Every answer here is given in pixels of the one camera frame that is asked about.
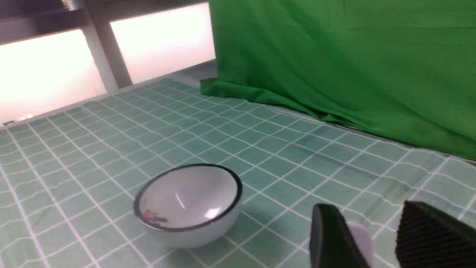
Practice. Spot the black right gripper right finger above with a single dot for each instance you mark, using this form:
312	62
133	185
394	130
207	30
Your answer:
430	238

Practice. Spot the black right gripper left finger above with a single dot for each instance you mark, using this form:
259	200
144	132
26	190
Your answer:
331	244

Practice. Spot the plain white ceramic spoon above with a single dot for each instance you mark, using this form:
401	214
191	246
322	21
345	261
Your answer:
363	240

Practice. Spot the black-rimmed white bowl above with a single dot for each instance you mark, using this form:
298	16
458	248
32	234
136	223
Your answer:
191	205

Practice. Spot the green backdrop cloth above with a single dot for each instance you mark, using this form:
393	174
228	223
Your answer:
401	69

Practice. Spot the green checkered tablecloth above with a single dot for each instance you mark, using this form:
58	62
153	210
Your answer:
68	181

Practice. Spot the dark window frame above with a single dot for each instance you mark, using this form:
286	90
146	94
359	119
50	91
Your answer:
27	19

